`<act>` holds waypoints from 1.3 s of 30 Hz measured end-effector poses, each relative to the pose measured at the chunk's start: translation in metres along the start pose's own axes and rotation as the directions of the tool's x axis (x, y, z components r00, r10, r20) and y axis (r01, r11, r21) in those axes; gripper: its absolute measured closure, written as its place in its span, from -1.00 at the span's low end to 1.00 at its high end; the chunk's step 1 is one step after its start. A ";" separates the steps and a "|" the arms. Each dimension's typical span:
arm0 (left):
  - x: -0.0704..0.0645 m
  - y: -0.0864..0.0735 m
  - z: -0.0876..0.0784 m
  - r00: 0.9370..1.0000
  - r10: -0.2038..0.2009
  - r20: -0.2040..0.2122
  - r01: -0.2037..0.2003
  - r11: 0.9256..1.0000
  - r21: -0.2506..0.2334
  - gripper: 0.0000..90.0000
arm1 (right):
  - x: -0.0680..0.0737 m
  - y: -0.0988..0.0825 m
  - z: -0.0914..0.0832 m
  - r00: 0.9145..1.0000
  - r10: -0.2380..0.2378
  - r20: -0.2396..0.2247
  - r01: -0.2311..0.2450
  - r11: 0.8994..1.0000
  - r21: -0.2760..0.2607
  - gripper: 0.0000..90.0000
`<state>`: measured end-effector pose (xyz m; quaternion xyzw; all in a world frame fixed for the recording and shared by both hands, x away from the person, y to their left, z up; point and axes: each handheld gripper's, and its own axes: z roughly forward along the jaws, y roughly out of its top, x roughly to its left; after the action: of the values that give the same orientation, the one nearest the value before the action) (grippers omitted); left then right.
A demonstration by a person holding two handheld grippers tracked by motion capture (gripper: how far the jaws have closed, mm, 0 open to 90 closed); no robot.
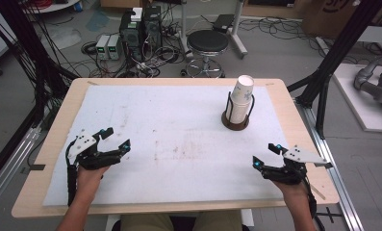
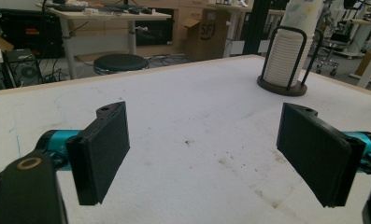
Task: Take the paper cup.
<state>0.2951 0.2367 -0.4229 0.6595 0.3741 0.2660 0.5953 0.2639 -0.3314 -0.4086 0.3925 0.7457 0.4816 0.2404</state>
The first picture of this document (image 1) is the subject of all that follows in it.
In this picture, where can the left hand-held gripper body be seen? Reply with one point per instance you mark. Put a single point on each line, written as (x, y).
(86, 159)

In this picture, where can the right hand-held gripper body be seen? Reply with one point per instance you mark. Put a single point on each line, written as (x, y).
(288, 173)

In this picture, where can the person's right hand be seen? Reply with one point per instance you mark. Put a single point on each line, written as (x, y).
(292, 192)

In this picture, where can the person's left hand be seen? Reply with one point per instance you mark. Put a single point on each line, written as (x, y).
(89, 179)

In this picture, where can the thin wooden stick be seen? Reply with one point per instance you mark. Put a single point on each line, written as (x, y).
(317, 192)

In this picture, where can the white table mat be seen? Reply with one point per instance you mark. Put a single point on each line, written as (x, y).
(166, 128)

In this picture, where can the black tape strip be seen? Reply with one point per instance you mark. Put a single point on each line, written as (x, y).
(38, 167)

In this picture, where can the stack of white paper cups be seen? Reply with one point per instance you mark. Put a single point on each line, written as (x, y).
(238, 110)

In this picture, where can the white table leg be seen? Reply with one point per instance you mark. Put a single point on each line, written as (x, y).
(248, 218)

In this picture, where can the white printed paper cup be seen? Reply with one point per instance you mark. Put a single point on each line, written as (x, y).
(243, 89)

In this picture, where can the person's right leg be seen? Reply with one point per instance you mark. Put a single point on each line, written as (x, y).
(219, 221)

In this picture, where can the person's leg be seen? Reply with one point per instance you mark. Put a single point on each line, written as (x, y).
(219, 221)
(145, 223)

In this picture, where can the person's left leg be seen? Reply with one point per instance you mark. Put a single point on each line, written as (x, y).
(145, 223)

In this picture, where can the grey bench power supply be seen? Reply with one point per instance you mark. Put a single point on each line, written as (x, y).
(114, 47)
(102, 46)

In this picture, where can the white floor board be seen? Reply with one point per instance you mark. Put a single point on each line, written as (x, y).
(361, 106)

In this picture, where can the black computer tower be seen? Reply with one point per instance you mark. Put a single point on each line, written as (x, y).
(152, 30)
(131, 37)

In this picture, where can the small white box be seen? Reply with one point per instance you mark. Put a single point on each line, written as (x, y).
(136, 14)

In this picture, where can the black round stool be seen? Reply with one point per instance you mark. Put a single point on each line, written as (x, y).
(208, 41)

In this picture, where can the blue tape roll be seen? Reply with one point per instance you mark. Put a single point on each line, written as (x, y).
(78, 6)

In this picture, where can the black flat device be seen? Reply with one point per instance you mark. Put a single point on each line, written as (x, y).
(223, 23)

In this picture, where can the cardboard box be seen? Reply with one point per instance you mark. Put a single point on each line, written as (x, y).
(329, 16)

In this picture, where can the aluminium rail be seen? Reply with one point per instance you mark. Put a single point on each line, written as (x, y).
(336, 166)
(9, 173)

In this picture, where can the black frame strut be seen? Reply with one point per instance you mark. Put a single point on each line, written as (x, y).
(336, 54)
(28, 48)

